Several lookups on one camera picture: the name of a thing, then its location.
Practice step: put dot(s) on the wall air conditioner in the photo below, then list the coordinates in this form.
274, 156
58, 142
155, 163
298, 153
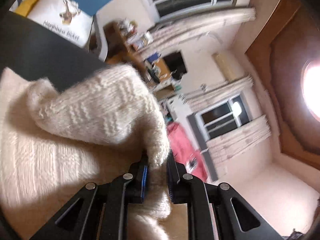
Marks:
225, 66

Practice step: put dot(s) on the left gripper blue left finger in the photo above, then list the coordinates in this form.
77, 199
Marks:
139, 183

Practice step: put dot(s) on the stack of boxes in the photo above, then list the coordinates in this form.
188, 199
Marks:
139, 41

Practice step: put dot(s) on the wooden desk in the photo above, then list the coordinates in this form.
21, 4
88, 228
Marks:
156, 75

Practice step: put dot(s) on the cream knit sweater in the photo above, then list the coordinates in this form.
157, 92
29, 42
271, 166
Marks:
52, 143

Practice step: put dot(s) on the blue bag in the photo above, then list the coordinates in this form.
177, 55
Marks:
153, 58

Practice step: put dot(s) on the black monitor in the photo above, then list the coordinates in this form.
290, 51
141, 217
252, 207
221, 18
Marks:
176, 65

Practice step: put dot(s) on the floral curtain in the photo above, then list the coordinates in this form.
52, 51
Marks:
193, 26
222, 92

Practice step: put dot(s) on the middle floral curtain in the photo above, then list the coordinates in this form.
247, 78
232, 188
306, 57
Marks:
193, 26

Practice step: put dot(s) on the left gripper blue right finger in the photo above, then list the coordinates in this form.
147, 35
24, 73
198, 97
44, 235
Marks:
179, 188

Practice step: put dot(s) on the right floral curtain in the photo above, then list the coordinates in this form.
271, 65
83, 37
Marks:
222, 92

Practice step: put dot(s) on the red ruffled quilt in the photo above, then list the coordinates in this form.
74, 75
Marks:
184, 152

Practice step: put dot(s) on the white deer print pillow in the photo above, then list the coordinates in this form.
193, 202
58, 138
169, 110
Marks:
65, 18

